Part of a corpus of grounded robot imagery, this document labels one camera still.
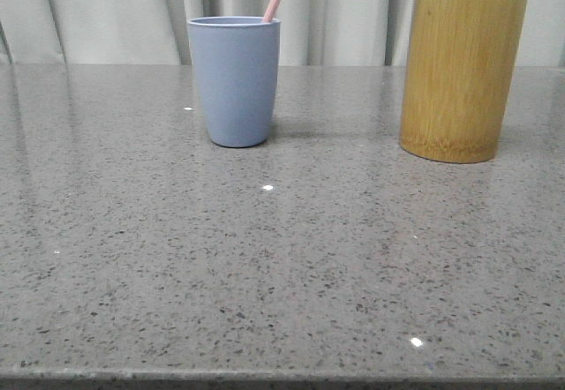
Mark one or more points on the blue plastic cup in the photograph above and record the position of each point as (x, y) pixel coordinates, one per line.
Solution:
(236, 60)

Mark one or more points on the bamboo wooden cup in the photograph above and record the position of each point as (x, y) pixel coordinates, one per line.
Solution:
(459, 68)

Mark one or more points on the white curtain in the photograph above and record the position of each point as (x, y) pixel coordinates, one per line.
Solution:
(315, 32)

